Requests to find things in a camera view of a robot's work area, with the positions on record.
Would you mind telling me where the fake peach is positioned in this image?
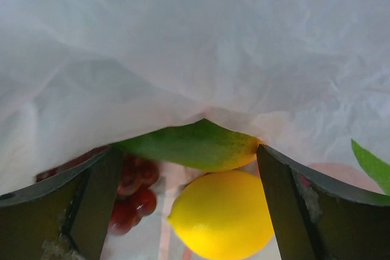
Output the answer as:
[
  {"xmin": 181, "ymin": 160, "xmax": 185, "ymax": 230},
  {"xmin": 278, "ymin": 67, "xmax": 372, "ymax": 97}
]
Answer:
[{"xmin": 309, "ymin": 138, "xmax": 390, "ymax": 197}]

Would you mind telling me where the pink plastic bag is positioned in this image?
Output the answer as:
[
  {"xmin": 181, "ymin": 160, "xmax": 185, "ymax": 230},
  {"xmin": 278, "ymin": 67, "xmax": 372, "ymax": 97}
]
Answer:
[{"xmin": 0, "ymin": 0, "xmax": 390, "ymax": 260}]

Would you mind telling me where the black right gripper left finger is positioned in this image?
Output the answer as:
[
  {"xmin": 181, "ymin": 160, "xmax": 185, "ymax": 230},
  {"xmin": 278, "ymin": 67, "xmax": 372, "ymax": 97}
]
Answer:
[{"xmin": 1, "ymin": 148, "xmax": 124, "ymax": 260}]

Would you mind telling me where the yellow fake lemon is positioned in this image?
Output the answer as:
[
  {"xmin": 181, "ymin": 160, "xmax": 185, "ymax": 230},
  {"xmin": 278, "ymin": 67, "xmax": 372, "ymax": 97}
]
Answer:
[{"xmin": 167, "ymin": 170, "xmax": 274, "ymax": 259}]

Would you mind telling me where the green yellow fake mango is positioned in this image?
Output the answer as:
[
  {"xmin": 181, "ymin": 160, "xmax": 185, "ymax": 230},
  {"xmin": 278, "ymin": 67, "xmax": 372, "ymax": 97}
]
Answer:
[{"xmin": 113, "ymin": 119, "xmax": 263, "ymax": 172}]

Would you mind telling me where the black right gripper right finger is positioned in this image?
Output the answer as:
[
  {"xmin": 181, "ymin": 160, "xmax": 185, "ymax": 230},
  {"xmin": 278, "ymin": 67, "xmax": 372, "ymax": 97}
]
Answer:
[{"xmin": 257, "ymin": 145, "xmax": 389, "ymax": 260}]

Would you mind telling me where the red fake grape bunch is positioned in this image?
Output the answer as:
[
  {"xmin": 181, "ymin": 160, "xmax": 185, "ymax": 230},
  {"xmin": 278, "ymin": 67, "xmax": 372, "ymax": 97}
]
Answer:
[{"xmin": 36, "ymin": 146, "xmax": 161, "ymax": 237}]

